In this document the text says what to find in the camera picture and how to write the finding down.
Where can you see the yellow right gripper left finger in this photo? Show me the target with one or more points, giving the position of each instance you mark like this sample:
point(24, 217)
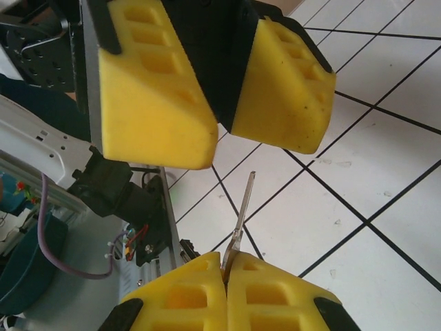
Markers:
point(179, 296)

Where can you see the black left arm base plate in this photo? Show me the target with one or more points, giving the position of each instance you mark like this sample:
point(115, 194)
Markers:
point(143, 258)

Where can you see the teal plastic bin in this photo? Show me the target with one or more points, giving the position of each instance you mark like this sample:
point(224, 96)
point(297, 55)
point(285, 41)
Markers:
point(27, 269)

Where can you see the aluminium frame post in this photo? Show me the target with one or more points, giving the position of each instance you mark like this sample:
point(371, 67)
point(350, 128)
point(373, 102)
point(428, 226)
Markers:
point(90, 103)

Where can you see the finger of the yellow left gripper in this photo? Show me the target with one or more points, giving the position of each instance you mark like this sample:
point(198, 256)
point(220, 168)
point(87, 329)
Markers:
point(148, 120)
point(275, 103)

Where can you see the small silver key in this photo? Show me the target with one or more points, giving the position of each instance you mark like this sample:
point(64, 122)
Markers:
point(245, 203)

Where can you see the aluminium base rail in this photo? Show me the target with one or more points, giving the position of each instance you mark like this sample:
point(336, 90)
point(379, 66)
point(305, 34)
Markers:
point(170, 220)

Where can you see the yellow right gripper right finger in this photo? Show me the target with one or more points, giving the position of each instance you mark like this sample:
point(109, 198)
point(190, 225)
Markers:
point(275, 300)

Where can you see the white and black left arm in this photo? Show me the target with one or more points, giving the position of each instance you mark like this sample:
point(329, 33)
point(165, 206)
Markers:
point(34, 145)

